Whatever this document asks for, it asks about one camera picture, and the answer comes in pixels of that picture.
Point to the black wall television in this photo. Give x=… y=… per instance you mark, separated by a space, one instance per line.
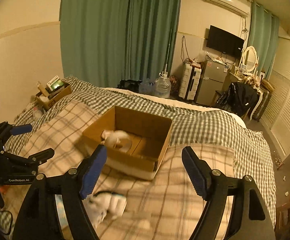
x=225 y=42

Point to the grey mini fridge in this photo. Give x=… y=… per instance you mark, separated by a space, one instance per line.
x=212 y=78

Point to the small cardboard box of items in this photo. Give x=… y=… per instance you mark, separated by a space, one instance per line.
x=47 y=99

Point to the white air conditioner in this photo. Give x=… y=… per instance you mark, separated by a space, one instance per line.
x=235 y=6

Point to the large water bottle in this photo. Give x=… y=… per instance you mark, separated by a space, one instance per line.
x=162 y=86

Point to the white suitcase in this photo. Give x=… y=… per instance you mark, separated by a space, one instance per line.
x=190 y=80

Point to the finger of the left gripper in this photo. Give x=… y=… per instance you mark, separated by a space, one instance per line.
x=34 y=159
x=22 y=129

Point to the black jacket on chair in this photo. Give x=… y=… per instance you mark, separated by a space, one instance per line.
x=236 y=99

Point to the white socks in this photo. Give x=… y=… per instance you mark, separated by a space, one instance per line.
x=114 y=139

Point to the white plush toy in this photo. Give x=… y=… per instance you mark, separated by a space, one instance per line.
x=103 y=203

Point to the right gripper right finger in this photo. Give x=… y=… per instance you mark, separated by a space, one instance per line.
x=249 y=217

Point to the beige plaid blanket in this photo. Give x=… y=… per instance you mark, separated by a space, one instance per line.
x=166 y=207

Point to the white louvered wardrobe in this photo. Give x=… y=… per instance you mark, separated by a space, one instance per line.
x=276 y=118

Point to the white dressing table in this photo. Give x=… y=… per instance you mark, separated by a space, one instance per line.
x=251 y=81

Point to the green white book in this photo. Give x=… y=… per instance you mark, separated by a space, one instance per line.
x=54 y=83

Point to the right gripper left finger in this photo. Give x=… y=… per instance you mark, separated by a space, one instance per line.
x=38 y=216

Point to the white tape roll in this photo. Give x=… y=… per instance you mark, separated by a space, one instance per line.
x=125 y=146

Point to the brown cardboard box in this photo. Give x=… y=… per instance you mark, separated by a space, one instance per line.
x=149 y=134

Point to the green curtain by wardrobe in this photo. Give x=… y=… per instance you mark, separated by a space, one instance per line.
x=263 y=36

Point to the oval vanity mirror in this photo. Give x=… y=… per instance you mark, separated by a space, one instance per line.
x=249 y=60

